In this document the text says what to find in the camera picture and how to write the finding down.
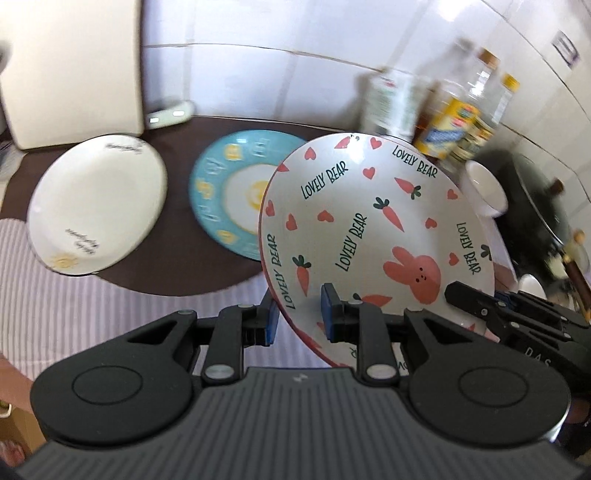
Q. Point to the small white electronic device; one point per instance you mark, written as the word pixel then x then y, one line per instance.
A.
pixel 168 114

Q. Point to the wall socket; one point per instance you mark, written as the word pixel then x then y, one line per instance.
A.
pixel 565 50

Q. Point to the striped tablecloth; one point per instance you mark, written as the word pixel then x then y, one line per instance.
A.
pixel 69 318

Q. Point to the small white bowl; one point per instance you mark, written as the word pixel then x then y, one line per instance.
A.
pixel 531 285

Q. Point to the cream cutting board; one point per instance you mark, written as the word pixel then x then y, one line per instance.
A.
pixel 69 69

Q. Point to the glass lid with brown knob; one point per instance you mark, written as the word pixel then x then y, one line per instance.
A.
pixel 547 198

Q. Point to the brown table mat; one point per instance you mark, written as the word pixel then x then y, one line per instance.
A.
pixel 178 263

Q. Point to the large clear bottle tan cap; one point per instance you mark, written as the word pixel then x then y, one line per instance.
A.
pixel 480 78

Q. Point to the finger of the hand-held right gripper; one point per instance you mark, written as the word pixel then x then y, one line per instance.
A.
pixel 466 299

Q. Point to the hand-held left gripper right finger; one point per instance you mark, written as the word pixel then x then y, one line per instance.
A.
pixel 328 314

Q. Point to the white plate with sun print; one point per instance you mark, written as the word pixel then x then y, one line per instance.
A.
pixel 97 198

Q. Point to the black wok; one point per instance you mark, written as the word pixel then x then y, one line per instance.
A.
pixel 512 175

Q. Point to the rabbit and carrot print plate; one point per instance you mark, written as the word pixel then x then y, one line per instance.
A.
pixel 360 207

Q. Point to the clear plastic bag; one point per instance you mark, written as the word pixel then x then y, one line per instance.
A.
pixel 392 101

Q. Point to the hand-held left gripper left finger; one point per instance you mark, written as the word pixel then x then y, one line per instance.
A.
pixel 272 323

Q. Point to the small clear bottle yellow cap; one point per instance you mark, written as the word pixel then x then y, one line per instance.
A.
pixel 496 110

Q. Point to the brown bottle with yellow label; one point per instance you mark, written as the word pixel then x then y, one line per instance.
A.
pixel 445 124

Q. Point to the blue plate with yellow print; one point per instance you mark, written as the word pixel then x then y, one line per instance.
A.
pixel 217 184

